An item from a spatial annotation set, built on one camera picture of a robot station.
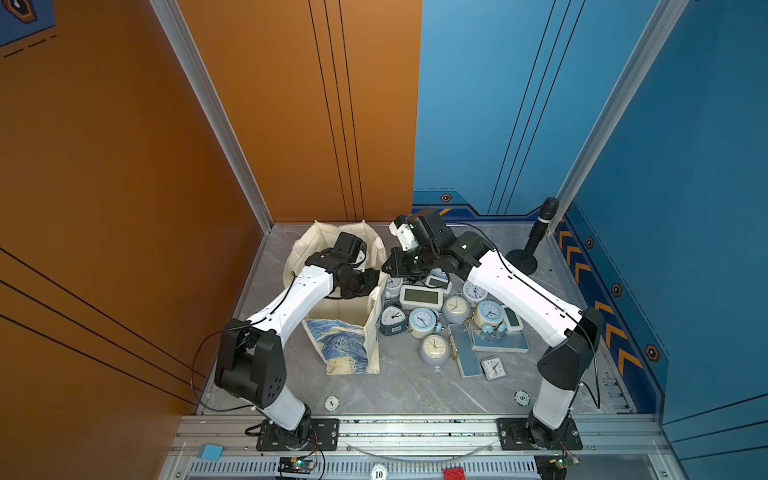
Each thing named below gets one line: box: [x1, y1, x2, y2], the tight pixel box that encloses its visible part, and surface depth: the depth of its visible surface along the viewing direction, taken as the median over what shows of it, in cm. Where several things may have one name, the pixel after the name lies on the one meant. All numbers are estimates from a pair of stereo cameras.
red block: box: [443, 467, 466, 480], surface depth 68 cm
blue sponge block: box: [198, 444, 224, 461], surface depth 72 cm
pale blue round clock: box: [419, 334, 450, 367], surface depth 85 cm
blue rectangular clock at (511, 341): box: [472, 330, 529, 353], surface depth 91 cm
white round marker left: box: [324, 395, 340, 412], surface depth 80 cm
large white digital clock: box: [399, 285, 444, 311], surface depth 96 cm
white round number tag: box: [370, 464, 389, 480], surface depth 65 cm
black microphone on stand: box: [506, 197, 559, 276], surface depth 92 cm
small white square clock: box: [480, 358, 506, 381], surface depth 84 cm
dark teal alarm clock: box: [380, 305, 409, 336], surface depth 91 cm
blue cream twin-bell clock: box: [408, 307, 444, 339], surface depth 91 cm
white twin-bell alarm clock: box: [384, 277, 403, 299], surface depth 98 cm
